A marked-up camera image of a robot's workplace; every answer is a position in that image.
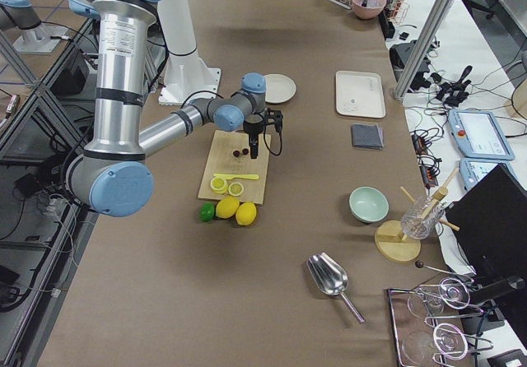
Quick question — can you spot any cream rectangular tray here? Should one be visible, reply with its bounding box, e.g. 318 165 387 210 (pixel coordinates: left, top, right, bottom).
335 71 386 118

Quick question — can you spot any blue teach pendant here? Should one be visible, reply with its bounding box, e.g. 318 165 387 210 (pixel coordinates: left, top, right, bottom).
448 109 515 161
459 157 515 191

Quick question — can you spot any wooden cup stand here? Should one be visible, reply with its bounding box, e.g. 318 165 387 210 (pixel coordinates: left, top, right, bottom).
375 167 460 262

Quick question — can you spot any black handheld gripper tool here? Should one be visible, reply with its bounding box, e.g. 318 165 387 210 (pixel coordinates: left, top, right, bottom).
436 65 473 107

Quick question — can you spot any bamboo cutting board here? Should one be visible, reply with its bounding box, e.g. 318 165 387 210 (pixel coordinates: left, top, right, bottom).
198 130 271 205

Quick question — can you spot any metal ice scoop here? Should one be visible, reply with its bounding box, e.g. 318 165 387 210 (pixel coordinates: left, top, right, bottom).
306 252 366 323

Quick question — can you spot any clear crystal glass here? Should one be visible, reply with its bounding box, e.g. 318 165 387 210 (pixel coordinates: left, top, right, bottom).
401 196 444 240

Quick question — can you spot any yellow lemon middle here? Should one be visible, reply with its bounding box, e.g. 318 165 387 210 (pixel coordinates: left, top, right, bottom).
215 196 240 219

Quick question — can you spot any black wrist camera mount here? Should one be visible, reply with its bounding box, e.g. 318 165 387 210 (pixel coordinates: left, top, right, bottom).
263 109 283 133

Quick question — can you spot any pink bowl with ice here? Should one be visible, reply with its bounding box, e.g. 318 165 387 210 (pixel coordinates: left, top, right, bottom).
352 0 386 20

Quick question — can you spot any thin lemon slice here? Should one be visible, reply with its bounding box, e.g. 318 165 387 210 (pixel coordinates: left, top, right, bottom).
228 182 245 197

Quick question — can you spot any yellow lemon right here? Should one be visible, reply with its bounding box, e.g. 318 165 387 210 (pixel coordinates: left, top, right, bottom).
236 202 258 226

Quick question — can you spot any wire glass rack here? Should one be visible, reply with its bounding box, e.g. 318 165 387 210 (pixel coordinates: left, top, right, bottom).
386 276 494 366

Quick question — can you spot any yellow lemon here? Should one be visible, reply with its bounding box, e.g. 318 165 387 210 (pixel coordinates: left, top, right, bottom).
215 196 240 219
236 202 258 226

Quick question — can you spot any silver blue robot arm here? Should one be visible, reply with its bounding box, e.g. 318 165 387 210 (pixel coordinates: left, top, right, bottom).
66 0 267 217
1 0 42 31

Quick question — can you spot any blue teach pendant upper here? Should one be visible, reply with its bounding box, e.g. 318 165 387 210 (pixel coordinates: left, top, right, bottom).
448 109 515 161

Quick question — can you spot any black monitor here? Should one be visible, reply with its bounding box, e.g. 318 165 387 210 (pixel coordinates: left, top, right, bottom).
446 164 526 279

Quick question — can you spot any blue teach pendant lower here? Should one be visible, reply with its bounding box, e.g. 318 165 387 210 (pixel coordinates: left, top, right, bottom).
459 157 515 191

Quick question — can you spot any lemon half slice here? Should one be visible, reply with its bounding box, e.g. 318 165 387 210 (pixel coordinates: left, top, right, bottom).
210 177 228 194

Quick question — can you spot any yellow plastic knife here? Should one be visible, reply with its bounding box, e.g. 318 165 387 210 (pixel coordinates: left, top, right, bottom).
213 173 259 180

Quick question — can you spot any green lime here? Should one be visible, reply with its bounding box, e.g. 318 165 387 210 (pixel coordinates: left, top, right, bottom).
198 202 216 222

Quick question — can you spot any mint green bowl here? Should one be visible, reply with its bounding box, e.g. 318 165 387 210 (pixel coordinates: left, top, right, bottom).
349 187 389 223

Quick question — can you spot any grey folded cloth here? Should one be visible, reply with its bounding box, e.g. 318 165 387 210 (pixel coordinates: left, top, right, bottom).
351 123 384 150

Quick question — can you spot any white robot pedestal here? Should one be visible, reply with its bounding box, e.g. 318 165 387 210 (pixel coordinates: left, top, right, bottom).
157 0 222 105

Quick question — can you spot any aluminium frame post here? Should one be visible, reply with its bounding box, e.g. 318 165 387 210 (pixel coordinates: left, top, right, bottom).
394 0 454 102

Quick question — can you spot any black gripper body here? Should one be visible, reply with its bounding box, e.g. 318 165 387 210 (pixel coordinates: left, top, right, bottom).
243 115 264 147

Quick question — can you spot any beige round plate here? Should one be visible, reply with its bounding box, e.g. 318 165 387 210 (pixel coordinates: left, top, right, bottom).
264 73 296 104

